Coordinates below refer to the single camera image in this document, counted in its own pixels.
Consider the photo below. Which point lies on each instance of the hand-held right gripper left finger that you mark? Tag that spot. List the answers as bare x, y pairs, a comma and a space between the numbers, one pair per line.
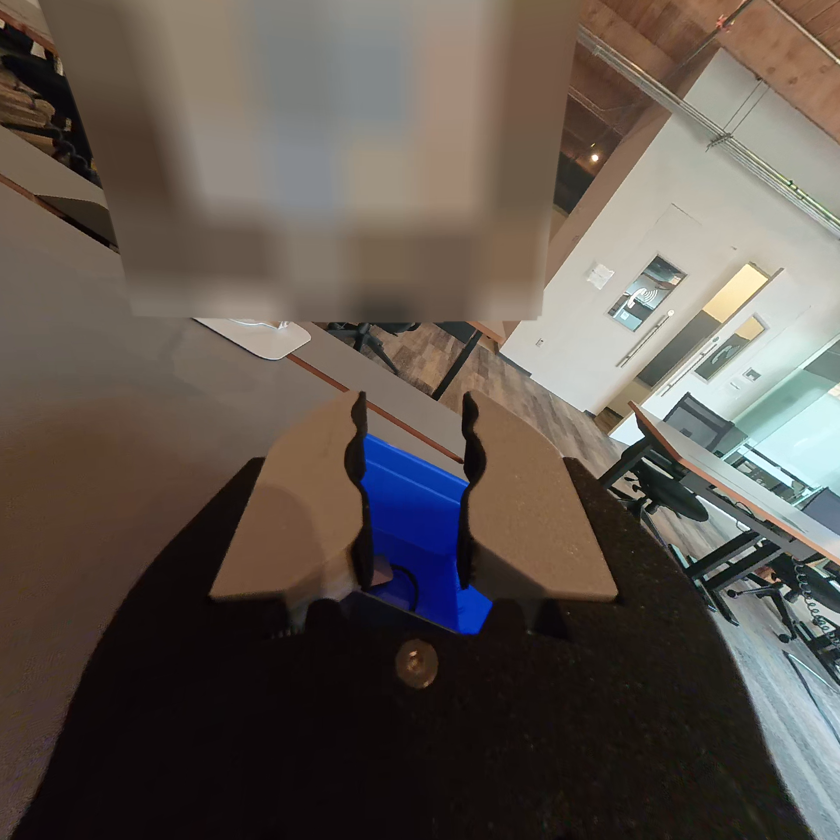
289, 525

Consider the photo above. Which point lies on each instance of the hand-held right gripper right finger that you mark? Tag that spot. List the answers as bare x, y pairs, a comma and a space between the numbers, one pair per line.
545, 525

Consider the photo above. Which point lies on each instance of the blue plastic bin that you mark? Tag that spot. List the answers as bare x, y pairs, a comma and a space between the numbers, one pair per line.
414, 512

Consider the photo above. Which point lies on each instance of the white document stand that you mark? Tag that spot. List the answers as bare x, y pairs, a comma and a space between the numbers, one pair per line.
256, 335

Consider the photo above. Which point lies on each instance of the wooden office desk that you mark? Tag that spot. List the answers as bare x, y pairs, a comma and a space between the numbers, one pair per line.
735, 486

